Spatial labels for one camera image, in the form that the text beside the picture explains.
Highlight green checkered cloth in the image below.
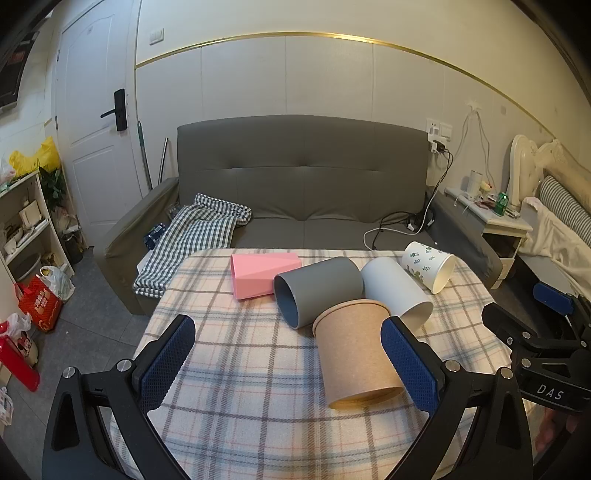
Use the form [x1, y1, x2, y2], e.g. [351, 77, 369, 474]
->
[134, 193, 253, 298]

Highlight cream nightstand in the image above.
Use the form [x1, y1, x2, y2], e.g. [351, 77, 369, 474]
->
[444, 187, 534, 280]

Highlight cream bed headboard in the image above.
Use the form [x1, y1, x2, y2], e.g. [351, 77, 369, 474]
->
[508, 135, 591, 217]

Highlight plaid tablecloth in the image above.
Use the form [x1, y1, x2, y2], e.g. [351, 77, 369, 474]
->
[111, 248, 536, 480]

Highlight white leaf-print paper cup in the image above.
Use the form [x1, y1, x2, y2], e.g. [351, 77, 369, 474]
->
[400, 241, 457, 295]

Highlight pink faceted cup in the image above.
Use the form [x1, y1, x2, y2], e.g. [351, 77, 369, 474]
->
[231, 252, 303, 302]

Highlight white door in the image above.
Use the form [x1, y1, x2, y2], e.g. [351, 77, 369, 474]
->
[54, 0, 148, 247]

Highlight yellow plastic bag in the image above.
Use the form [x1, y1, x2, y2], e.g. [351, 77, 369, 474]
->
[9, 136, 62, 176]

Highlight dark grey cup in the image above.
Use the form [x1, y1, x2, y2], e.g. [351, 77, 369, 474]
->
[273, 257, 365, 329]

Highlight white storage shelf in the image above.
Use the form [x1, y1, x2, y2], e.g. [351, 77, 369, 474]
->
[0, 171, 75, 287]

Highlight white wall outlet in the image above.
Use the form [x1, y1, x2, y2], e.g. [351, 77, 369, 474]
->
[426, 119, 453, 141]

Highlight person's right hand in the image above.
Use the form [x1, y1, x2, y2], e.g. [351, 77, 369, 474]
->
[531, 404, 591, 468]

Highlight white plastic bag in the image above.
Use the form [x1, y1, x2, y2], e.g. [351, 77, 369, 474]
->
[36, 265, 76, 303]

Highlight light grey cup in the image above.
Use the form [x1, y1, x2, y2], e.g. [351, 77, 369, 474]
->
[361, 257, 435, 331]

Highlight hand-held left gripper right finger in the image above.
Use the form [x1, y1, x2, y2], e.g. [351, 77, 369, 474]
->
[381, 315, 536, 480]

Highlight striped pillow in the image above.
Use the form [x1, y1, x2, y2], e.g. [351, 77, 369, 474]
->
[538, 175, 591, 222]

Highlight black cable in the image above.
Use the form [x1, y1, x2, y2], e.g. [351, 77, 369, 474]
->
[369, 150, 455, 250]

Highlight metal pole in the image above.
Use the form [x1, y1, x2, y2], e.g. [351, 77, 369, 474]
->
[157, 137, 169, 185]

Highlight red box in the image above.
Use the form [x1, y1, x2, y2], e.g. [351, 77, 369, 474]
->
[0, 318, 41, 393]

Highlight white wall cable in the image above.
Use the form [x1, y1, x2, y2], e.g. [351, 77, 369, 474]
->
[455, 105, 492, 204]

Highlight green plant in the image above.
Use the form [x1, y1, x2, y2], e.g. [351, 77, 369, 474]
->
[39, 168, 68, 208]

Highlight red paper bag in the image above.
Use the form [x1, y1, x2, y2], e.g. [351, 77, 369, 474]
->
[16, 275, 63, 334]

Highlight white blanket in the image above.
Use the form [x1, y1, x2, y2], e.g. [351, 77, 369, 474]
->
[519, 198, 591, 296]

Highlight dark trash bin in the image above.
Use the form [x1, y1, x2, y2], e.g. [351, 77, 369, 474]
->
[62, 231, 84, 264]

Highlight grey sofa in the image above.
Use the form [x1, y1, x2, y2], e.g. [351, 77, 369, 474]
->
[102, 115, 504, 317]

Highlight brown paper cup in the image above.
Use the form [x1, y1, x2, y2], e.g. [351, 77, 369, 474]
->
[312, 298, 416, 411]

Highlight dark wall screen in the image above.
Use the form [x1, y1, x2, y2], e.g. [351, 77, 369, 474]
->
[0, 9, 51, 116]

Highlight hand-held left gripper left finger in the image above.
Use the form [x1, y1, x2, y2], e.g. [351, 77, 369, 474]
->
[42, 315, 197, 480]

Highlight gold wall trim strip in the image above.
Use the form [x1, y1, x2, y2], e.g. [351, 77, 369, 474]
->
[135, 31, 559, 139]

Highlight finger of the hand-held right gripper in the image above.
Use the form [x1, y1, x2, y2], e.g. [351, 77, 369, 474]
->
[532, 281, 591, 329]
[481, 302, 580, 357]

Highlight black door lock handle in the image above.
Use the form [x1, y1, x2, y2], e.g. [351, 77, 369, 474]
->
[100, 89, 127, 131]

